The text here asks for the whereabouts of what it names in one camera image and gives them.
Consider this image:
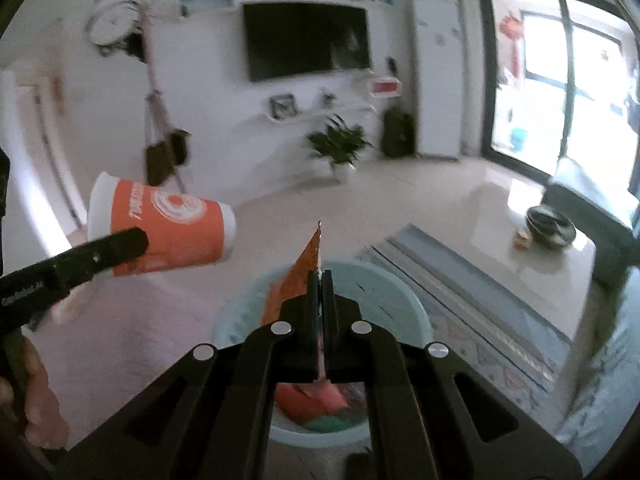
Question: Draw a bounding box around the dark guitar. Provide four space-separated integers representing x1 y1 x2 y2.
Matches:
381 57 416 158

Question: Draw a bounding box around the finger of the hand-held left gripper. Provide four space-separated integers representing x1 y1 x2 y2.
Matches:
50 226 151 288

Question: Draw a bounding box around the framed butterfly picture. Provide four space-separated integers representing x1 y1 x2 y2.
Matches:
269 94 298 122

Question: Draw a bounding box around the white standing air conditioner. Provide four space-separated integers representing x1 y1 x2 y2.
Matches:
412 0 463 161

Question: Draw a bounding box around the red white box shelf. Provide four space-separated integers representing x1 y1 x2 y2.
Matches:
370 77 403 97

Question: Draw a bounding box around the white coat rack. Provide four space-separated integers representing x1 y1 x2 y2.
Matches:
135 0 186 191

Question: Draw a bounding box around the dark bowl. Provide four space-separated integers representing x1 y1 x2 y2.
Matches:
525 205 576 250

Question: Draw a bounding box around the orange paper cup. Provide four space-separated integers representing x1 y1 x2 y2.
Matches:
87 171 237 277

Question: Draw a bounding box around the white teal box shelf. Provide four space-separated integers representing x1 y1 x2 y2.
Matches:
179 0 236 17

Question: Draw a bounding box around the person's left hand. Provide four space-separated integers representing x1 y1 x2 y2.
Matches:
21 337 70 450

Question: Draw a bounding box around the white low wall shelf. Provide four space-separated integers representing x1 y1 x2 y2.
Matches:
235 102 381 133

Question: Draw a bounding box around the potted green plant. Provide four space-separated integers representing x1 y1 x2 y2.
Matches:
306 114 375 183

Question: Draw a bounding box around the wall-mounted television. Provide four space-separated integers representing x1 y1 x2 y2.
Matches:
242 2 373 83

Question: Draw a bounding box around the brown handbag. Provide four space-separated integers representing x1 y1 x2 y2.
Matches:
145 95 176 187

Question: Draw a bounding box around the orange snack packet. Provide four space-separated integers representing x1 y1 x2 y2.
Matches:
261 220 327 383

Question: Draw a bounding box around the blue patterned rug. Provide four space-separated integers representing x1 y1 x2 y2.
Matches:
357 223 576 413

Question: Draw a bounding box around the sliding glass door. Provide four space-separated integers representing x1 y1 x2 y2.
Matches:
475 0 640 193

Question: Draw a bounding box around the red knot ornament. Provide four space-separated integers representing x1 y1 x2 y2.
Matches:
499 14 525 78

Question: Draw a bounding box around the white door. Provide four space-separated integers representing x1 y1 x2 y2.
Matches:
0 67 76 241

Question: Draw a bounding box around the white coffee table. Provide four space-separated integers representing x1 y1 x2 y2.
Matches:
415 180 601 341

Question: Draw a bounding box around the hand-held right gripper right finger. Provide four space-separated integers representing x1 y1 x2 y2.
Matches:
321 270 585 480

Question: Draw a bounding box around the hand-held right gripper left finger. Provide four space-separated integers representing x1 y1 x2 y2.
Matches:
65 270 323 480

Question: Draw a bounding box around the grey sofa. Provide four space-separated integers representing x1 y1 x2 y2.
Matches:
542 157 640 461

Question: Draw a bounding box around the teal plastic laundry basket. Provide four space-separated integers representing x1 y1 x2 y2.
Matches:
212 259 433 450

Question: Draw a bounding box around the panda wall clock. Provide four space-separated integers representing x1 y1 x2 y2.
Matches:
86 0 143 58

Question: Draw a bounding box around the black cap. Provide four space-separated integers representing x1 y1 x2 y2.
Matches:
122 32 148 63

